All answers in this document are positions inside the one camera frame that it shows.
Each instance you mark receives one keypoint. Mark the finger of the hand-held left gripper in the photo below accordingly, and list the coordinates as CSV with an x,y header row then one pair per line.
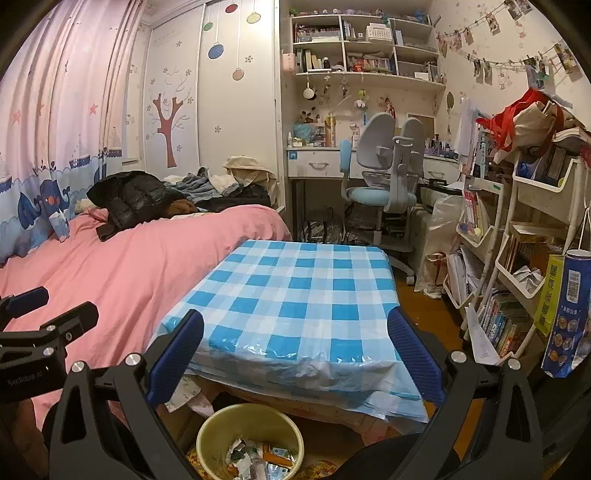
x,y
27,299
78,316

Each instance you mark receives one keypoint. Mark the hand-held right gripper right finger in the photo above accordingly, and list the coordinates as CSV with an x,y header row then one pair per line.
x,y
415,355

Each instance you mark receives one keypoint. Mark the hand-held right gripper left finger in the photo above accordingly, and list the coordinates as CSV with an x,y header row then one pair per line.
x,y
178,355

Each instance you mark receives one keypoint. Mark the yellow plastic bin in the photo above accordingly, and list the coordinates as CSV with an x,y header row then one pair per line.
x,y
207,438

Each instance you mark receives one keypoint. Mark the white tissue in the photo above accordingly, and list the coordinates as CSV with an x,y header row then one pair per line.
x,y
238,450

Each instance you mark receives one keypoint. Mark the floral white cloth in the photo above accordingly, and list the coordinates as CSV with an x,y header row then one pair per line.
x,y
184,392

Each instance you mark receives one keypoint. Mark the loose white paper sheet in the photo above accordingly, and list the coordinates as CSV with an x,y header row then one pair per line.
x,y
480,341

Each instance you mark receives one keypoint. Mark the pink blanket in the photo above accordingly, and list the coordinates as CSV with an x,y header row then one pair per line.
x,y
138,267

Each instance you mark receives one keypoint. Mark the pile of papers and notebooks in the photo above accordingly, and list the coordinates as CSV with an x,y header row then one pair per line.
x,y
464,277

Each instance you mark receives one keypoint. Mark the stack of colourful paperbacks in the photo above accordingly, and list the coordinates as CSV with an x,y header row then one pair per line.
x,y
505,323

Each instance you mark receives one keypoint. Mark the white drawer cabinet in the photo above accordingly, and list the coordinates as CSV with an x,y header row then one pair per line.
x,y
422,240

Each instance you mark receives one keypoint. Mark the black puffer jacket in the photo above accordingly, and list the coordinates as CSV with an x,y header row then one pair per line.
x,y
129,198

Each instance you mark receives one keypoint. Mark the blue checkered tablecloth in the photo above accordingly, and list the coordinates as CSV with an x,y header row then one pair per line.
x,y
300,295

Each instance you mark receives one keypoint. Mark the clear plastic bag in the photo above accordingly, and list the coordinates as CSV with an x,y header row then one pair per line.
x,y
445,221

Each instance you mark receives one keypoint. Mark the yellow hanging bag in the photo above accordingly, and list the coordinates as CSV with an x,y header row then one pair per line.
x,y
549,295

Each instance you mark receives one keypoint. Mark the brown plush toy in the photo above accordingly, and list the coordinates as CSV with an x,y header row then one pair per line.
x,y
182,207

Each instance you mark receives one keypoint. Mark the colourful floral mat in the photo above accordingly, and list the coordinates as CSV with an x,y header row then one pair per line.
x,y
318,470

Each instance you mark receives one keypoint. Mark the blue hanging snack bag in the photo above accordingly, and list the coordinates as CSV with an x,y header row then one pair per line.
x,y
568,323

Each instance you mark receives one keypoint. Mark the row of red-spined books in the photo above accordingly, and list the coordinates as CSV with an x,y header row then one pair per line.
x,y
473,210

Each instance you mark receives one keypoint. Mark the striped storage bag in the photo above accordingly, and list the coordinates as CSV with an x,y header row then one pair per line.
x,y
323,226

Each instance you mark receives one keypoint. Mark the denim clothes pile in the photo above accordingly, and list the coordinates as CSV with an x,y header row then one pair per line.
x,y
203,187

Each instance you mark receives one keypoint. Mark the whale print curtain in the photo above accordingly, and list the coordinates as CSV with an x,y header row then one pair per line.
x,y
55,115

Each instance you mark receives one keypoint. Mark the beige garment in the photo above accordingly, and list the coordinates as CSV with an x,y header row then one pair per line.
x,y
249,170

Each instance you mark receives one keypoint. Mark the grey and blue desk chair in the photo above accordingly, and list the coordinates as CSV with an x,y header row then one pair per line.
x,y
378,152

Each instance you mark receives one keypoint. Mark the white desk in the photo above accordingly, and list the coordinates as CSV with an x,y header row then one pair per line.
x,y
318,161

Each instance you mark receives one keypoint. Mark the red fabric bag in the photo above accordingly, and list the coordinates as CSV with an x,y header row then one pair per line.
x,y
503,124

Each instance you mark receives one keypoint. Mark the beige canvas bag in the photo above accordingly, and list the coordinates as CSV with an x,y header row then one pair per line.
x,y
535,122

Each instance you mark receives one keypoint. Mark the white wardrobe with tree decal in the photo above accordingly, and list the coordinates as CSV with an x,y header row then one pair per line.
x,y
184,69

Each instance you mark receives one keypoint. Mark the white desk calendar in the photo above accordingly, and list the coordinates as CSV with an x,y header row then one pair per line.
x,y
379,32

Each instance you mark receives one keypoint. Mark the white wall shelf unit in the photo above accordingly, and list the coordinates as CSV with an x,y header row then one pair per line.
x,y
369,74

